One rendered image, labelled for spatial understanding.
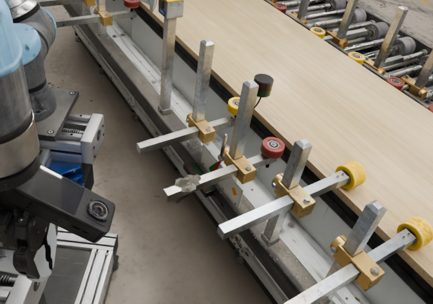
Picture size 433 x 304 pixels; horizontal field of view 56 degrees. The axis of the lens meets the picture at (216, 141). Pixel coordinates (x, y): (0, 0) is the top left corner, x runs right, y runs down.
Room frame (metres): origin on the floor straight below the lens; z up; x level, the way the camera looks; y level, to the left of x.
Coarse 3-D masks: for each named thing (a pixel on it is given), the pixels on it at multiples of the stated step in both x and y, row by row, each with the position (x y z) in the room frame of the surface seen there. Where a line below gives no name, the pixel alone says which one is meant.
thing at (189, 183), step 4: (188, 176) 0.91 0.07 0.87; (192, 176) 0.92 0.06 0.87; (196, 176) 0.91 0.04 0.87; (176, 180) 0.89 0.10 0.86; (180, 180) 0.88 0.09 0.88; (184, 180) 0.89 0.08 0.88; (188, 180) 0.89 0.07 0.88; (192, 180) 0.89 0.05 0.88; (196, 180) 0.89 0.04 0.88; (176, 184) 0.87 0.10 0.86; (180, 184) 0.87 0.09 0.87; (184, 184) 0.88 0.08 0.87; (188, 184) 0.88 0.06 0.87; (192, 184) 0.88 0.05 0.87; (196, 184) 0.89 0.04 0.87; (184, 188) 0.86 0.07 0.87; (188, 188) 0.86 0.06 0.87; (192, 188) 0.87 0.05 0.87; (184, 192) 0.85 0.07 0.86
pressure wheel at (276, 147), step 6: (264, 138) 1.12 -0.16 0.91; (270, 138) 1.12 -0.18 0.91; (276, 138) 1.13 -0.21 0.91; (264, 144) 1.09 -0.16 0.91; (270, 144) 1.10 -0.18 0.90; (276, 144) 1.10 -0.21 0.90; (282, 144) 1.10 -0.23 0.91; (264, 150) 1.07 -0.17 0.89; (270, 150) 1.06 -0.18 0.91; (276, 150) 1.07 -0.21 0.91; (282, 150) 1.07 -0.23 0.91; (270, 156) 1.06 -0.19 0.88; (276, 156) 1.06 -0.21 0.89
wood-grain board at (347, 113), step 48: (192, 0) 2.22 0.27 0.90; (240, 0) 2.34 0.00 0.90; (192, 48) 1.68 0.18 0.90; (240, 48) 1.76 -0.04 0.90; (288, 48) 1.84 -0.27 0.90; (288, 96) 1.42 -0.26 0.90; (336, 96) 1.49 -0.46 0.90; (384, 96) 1.55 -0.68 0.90; (288, 144) 1.13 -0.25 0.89; (336, 144) 1.16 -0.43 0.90; (384, 144) 1.21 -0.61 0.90; (432, 144) 1.26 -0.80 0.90; (336, 192) 0.94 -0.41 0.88; (384, 192) 0.96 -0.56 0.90; (432, 192) 1.00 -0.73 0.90; (384, 240) 0.79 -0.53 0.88; (432, 240) 0.79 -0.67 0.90
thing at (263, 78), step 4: (256, 76) 1.08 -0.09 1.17; (260, 76) 1.09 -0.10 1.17; (264, 76) 1.09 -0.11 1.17; (268, 76) 1.10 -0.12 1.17; (256, 80) 1.06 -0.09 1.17; (260, 80) 1.07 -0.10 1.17; (264, 80) 1.07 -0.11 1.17; (268, 80) 1.07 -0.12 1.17; (272, 80) 1.08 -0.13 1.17; (256, 96) 1.05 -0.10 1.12; (256, 104) 1.08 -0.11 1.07
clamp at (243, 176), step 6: (228, 150) 1.07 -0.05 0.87; (228, 156) 1.04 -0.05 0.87; (228, 162) 1.03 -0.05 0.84; (234, 162) 1.01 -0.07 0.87; (240, 162) 1.02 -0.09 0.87; (246, 162) 1.02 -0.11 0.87; (240, 168) 0.99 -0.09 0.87; (252, 168) 1.00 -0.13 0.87; (240, 174) 0.98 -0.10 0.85; (246, 174) 0.97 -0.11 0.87; (252, 174) 0.98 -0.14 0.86; (240, 180) 0.97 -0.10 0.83; (246, 180) 0.97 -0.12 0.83
